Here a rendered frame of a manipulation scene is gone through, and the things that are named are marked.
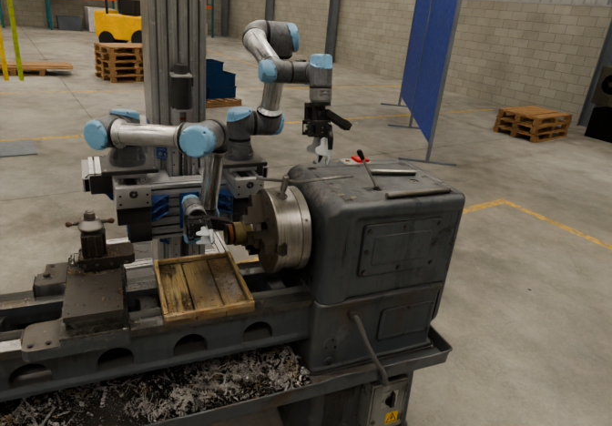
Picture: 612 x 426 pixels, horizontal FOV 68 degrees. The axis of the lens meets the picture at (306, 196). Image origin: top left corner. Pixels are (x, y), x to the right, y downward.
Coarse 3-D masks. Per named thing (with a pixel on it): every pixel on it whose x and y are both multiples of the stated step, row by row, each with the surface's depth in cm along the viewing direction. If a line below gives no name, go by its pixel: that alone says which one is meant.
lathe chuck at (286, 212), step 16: (272, 192) 161; (288, 192) 162; (272, 208) 156; (288, 208) 156; (256, 224) 176; (272, 224) 158; (288, 224) 154; (288, 240) 154; (272, 256) 160; (288, 256) 156; (272, 272) 163
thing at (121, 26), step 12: (120, 0) 1484; (132, 0) 1481; (96, 12) 1473; (108, 12) 1501; (120, 12) 1564; (132, 12) 1494; (96, 24) 1488; (108, 24) 1484; (120, 24) 1482; (132, 24) 1480; (108, 36) 1495; (120, 36) 1498; (132, 36) 1483
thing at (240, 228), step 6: (234, 222) 162; (240, 222) 162; (228, 228) 159; (234, 228) 160; (240, 228) 160; (246, 228) 162; (228, 234) 158; (234, 234) 159; (240, 234) 159; (246, 234) 160; (228, 240) 159; (234, 240) 160; (240, 240) 160
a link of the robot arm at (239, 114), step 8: (232, 112) 206; (240, 112) 205; (248, 112) 206; (232, 120) 206; (240, 120) 206; (248, 120) 208; (256, 120) 209; (232, 128) 207; (240, 128) 207; (248, 128) 209; (256, 128) 210; (232, 136) 209; (240, 136) 209; (248, 136) 211
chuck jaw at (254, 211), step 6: (252, 198) 165; (258, 198) 166; (252, 204) 165; (258, 204) 166; (246, 210) 166; (252, 210) 164; (258, 210) 165; (246, 216) 163; (252, 216) 164; (258, 216) 165; (246, 222) 163; (252, 222) 164; (258, 222) 165
